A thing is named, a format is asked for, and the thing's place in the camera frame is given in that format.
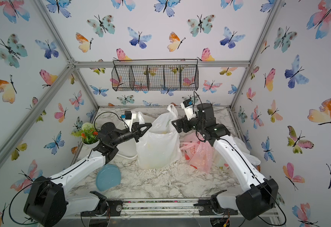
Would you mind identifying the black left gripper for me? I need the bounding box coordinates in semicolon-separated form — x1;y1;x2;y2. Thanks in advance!
111;123;150;148

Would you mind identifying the white lemon print plastic bag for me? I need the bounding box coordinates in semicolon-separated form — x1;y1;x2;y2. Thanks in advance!
136;104;181;170

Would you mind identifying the pink apple print plastic bag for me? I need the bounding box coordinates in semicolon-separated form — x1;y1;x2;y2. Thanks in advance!
180;133;214;174

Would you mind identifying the white cartoon print plastic bag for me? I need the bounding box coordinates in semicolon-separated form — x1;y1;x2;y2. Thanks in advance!
213;137;261;171

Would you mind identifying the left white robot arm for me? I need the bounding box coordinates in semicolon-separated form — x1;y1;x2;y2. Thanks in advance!
24;122;152;227

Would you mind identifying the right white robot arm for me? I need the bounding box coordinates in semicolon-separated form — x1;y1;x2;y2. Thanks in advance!
172;99;279;220

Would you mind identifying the white rectangular fruit tray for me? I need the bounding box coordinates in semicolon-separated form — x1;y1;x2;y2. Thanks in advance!
116;122;137;160

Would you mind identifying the potted plant white pot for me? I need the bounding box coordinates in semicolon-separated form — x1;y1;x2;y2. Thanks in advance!
71;123;99;145

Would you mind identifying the blue paddle shaped board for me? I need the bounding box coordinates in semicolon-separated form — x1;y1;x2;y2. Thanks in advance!
95;164;122;192

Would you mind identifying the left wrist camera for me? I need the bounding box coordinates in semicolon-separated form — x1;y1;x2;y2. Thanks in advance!
121;111;137;131

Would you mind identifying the black wire mesh basket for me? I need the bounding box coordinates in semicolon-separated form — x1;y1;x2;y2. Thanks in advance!
111;59;199;92

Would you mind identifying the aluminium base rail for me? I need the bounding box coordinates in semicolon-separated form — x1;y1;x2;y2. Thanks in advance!
42;198;279;219

